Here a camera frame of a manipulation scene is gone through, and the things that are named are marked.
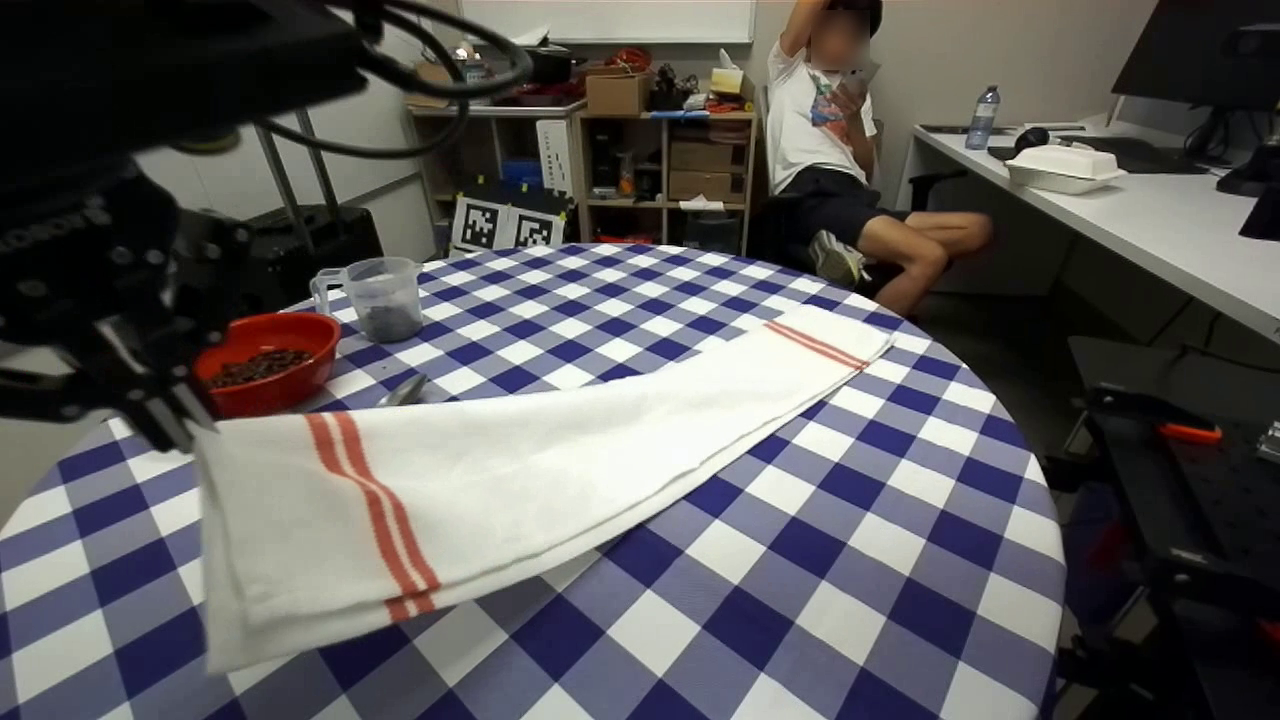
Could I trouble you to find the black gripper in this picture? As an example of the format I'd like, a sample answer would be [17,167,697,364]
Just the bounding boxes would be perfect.
[0,172,231,453]

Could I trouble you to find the white towel with orange stripes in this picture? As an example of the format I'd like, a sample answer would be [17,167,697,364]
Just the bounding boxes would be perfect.
[190,300,899,675]

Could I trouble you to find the red bowl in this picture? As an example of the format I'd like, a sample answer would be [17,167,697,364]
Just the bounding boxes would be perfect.
[187,308,343,426]

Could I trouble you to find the clear plastic cup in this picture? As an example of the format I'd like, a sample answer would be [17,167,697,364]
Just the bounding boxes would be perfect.
[308,252,427,349]

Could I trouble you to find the black white marker tag board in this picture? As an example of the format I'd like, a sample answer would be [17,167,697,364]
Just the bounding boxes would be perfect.
[445,191,570,259]

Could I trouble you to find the wooden storage shelf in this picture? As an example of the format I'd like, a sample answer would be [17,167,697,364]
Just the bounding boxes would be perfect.
[404,94,765,259]

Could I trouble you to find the small cardboard box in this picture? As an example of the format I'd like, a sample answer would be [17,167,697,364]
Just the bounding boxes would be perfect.
[580,59,655,122]

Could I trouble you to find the large cardboard box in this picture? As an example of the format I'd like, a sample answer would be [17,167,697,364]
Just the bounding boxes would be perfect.
[663,134,744,210]

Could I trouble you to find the blue white checkered tablecloth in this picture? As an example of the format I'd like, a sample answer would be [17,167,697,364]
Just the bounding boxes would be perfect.
[0,242,1072,720]

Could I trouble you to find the seated person in white shirt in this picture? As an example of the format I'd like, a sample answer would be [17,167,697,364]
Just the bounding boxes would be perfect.
[759,0,999,322]

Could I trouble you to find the clear water bottle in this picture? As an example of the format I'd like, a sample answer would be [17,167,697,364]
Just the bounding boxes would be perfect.
[958,86,1002,156]

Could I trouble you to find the white food container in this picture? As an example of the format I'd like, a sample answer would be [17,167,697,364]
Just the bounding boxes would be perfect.
[1002,138,1126,201]

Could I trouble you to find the white desk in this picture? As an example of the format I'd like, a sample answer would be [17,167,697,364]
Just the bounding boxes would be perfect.
[910,122,1280,353]

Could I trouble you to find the black computer monitor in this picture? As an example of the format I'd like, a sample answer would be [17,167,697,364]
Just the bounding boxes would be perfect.
[1109,0,1280,112]

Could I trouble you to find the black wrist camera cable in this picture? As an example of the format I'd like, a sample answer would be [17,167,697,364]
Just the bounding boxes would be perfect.
[253,0,538,167]

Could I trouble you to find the orange clamp handle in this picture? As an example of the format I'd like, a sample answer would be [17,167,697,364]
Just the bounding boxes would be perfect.
[1156,420,1226,453]

